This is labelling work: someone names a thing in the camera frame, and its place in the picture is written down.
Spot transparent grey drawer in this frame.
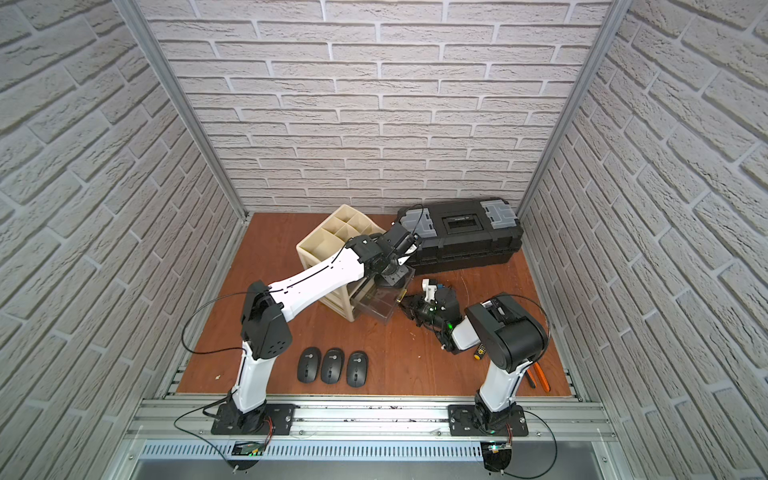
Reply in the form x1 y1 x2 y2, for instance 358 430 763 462
348 265 415 322

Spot beige drawer organizer cabinet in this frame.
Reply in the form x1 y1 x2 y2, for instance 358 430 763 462
296 204 388 323

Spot black computer mouse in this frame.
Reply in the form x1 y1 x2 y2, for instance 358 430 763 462
320 348 345 385
297 347 322 384
346 351 369 388

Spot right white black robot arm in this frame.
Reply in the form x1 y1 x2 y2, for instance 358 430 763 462
399 280 550 439

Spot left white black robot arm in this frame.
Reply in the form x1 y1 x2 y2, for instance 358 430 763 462
211 223 422 435

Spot yellow black screwdriver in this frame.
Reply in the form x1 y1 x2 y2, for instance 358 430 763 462
473 344 486 360

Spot black plastic toolbox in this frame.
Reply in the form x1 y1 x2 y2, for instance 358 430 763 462
396 198 524 275

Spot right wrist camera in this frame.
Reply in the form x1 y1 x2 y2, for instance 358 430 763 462
421 278 448 306

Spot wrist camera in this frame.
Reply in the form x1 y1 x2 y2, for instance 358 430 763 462
421 278 448 306
398 244 419 265

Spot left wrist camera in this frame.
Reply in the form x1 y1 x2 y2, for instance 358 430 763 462
398 244 419 265

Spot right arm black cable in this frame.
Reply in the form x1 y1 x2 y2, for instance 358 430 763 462
506 293 553 370

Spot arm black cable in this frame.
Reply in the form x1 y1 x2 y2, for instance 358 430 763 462
180 292 250 356
506 293 553 370

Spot orange handled pliers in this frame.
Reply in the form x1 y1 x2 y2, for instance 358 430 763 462
526 362 551 393

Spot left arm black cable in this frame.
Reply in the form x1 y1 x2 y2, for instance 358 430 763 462
180 292 250 356

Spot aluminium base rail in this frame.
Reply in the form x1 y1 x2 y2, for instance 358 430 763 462
119 395 618 463

